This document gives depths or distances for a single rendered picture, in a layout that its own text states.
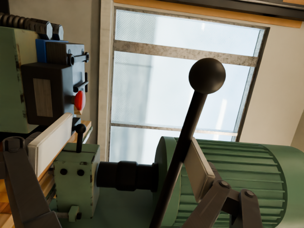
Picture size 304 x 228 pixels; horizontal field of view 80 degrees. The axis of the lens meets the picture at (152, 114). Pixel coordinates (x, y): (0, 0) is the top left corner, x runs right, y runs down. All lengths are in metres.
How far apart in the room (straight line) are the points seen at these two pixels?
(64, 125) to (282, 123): 2.11
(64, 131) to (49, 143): 0.03
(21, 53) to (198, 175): 0.24
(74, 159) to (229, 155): 0.29
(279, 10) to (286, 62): 0.44
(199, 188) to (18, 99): 0.24
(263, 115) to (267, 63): 0.48
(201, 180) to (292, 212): 0.29
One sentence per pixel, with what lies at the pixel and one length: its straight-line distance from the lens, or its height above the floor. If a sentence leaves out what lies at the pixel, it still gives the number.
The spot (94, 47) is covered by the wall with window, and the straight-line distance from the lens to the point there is 1.65.
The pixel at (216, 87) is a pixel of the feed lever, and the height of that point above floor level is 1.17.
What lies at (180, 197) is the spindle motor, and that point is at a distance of 0.34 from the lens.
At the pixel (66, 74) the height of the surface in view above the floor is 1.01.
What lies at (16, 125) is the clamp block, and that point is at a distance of 0.31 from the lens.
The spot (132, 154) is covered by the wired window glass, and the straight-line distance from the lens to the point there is 1.94.
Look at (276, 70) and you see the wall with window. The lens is 2.01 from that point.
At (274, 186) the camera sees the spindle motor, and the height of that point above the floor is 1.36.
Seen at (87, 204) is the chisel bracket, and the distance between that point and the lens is 0.42.
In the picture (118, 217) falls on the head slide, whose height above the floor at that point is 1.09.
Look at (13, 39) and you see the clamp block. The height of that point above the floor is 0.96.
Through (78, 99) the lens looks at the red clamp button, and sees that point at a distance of 0.28.
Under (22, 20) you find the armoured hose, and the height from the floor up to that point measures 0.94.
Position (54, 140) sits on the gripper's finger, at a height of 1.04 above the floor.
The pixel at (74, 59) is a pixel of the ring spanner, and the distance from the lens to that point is 0.31.
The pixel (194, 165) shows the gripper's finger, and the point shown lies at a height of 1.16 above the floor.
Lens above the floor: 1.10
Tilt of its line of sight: 5 degrees up
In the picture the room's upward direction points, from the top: 95 degrees clockwise
